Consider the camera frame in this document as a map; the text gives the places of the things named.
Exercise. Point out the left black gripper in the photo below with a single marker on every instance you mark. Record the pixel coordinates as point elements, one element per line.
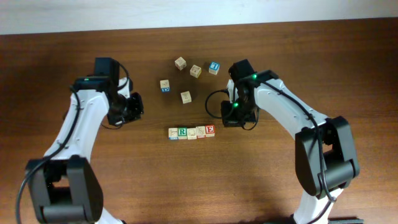
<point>138,109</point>

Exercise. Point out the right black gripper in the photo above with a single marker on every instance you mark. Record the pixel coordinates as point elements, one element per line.
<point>233,121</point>

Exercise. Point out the red letter E block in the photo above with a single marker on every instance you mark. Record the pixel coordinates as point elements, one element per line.
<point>210,130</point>

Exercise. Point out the red edged wooden block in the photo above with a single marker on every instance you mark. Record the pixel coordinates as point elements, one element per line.
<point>200,131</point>

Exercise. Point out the green letter R block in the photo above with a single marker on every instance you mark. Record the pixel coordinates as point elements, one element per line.
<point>182,133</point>

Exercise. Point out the blue edged wooden block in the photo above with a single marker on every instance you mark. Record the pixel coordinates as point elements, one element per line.
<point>173,133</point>

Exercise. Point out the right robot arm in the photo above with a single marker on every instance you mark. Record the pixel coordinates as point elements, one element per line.
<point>325,156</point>

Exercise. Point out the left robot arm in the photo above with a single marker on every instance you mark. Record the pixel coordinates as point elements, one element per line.
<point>62,185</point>

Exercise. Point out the blue letter E block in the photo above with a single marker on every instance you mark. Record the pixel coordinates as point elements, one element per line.
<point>164,86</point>

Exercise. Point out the plain wooden picture block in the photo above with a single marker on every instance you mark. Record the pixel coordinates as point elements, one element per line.
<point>186,97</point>

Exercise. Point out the blue letter T block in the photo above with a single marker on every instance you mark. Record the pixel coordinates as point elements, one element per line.
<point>214,68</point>

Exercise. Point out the wooden animal picture block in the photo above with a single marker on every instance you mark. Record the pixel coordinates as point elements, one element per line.
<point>195,71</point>

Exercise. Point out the wooden block top left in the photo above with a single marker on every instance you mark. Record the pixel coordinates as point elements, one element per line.
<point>180,63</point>

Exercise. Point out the black table clamp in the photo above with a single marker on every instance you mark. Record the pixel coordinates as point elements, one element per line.
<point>346,221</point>

